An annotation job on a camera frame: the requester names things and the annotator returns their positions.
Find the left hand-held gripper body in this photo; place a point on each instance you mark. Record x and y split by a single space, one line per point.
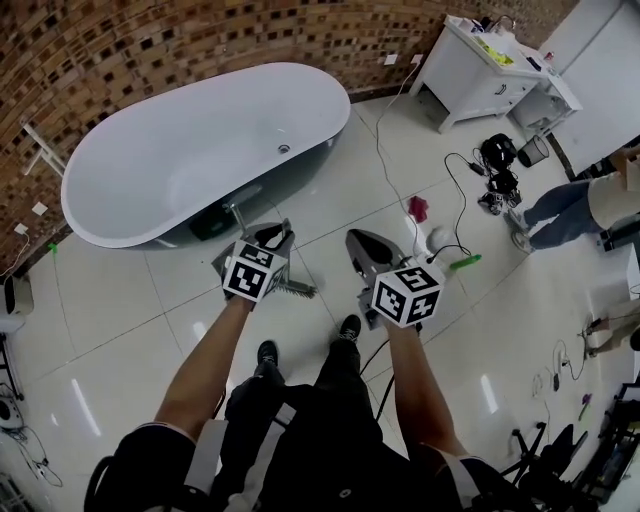
245 277

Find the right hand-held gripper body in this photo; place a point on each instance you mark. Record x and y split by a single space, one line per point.
405 295

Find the person's right forearm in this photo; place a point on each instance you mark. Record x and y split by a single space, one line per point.
417 390

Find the person's left forearm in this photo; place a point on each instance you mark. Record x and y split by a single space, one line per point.
210 360

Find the white tiled floor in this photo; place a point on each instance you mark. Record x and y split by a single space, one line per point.
150 320

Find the white floor appliance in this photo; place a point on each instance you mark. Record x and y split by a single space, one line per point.
15 300

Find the person's right black shoe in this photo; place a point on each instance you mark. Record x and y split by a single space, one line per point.
350 328

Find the person's black shoe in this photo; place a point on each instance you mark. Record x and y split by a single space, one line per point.
350 328
268 355

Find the white round ball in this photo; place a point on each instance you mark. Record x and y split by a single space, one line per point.
441 238

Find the person's left black shoe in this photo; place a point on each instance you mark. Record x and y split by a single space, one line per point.
268 355

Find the red cloth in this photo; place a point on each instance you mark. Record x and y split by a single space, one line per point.
419 207

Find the person's black trousers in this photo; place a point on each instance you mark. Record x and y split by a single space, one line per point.
340 390

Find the white oval bathtub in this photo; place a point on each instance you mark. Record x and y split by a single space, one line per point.
200 150

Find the pile of black devices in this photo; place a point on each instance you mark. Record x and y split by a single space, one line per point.
501 192

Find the black bag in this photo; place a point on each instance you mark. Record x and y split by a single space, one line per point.
499 148

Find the black office chair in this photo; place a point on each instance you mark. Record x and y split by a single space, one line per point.
550 455

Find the white vanity cabinet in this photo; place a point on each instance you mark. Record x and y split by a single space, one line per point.
470 80

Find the white towel rack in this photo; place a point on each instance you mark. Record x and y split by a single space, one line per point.
46 150

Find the white open shelf unit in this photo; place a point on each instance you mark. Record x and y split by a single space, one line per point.
562 105

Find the yellow green cloth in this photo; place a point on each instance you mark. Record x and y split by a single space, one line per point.
496 52

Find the black metal rack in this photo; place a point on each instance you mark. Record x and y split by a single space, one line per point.
617 450

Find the chrome faucet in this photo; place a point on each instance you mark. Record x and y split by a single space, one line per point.
505 21

